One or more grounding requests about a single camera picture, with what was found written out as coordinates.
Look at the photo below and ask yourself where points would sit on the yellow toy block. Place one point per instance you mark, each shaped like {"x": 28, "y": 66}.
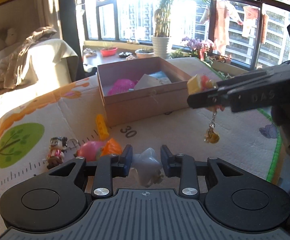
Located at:
{"x": 102, "y": 127}

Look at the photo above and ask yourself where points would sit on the red plastic basin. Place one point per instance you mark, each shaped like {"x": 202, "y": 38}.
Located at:
{"x": 108, "y": 52}

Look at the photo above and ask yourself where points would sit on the white ribbed plant pot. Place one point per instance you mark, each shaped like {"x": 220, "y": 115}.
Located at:
{"x": 161, "y": 47}

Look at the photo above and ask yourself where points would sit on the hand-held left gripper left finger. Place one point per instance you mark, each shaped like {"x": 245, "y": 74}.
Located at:
{"x": 127, "y": 160}

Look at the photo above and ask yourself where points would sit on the black pillar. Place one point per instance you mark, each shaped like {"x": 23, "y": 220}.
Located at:
{"x": 70, "y": 42}

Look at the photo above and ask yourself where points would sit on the pink toy ball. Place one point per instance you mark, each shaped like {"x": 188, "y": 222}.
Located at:
{"x": 90, "y": 150}

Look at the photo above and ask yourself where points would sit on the white plush bear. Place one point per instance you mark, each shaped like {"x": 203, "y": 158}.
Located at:
{"x": 3, "y": 36}

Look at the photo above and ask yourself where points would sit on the brown down jacket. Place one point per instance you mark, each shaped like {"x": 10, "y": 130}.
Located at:
{"x": 12, "y": 62}

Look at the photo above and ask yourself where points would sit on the small potted plant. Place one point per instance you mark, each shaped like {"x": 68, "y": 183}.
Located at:
{"x": 145, "y": 53}

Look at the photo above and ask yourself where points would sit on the pink shell toy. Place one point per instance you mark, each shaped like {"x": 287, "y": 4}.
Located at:
{"x": 121, "y": 86}

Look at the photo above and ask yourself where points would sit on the pair of small shoes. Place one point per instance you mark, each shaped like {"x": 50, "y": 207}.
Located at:
{"x": 90, "y": 52}
{"x": 132, "y": 41}

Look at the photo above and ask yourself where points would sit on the grey star shaped toy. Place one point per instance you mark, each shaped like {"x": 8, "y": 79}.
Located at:
{"x": 146, "y": 166}

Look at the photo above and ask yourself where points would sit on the small dark dish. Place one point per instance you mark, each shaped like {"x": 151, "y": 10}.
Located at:
{"x": 124, "y": 54}

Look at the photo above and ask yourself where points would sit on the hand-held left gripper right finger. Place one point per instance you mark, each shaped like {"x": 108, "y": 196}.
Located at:
{"x": 165, "y": 161}

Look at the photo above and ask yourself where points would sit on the hanging narrow orange garment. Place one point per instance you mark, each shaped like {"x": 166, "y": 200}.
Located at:
{"x": 265, "y": 28}

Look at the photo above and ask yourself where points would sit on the beige curtain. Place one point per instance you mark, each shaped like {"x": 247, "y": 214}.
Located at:
{"x": 51, "y": 7}

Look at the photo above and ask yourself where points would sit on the cream covered sofa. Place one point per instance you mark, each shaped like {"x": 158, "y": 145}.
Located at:
{"x": 47, "y": 55}

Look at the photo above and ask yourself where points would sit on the pink cardboard box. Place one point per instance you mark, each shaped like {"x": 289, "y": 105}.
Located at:
{"x": 135, "y": 107}

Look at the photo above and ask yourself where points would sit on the blue white tissue packet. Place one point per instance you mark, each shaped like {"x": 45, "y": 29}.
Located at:
{"x": 147, "y": 82}

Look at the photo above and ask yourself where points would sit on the tall palm plant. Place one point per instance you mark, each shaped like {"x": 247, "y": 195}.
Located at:
{"x": 167, "y": 10}

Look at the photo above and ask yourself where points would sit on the hanging patterned garment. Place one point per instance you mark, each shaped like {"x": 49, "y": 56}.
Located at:
{"x": 250, "y": 20}

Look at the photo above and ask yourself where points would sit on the printed play mat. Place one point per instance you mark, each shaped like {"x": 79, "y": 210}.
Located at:
{"x": 60, "y": 115}

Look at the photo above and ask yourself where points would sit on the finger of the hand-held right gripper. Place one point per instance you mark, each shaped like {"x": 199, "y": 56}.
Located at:
{"x": 260, "y": 76}
{"x": 247, "y": 97}

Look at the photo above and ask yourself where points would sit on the orange plastic toy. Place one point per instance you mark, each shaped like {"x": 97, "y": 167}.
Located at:
{"x": 112, "y": 147}

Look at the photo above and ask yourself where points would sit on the pink orchid plant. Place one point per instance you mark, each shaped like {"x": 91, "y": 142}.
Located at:
{"x": 198, "y": 46}

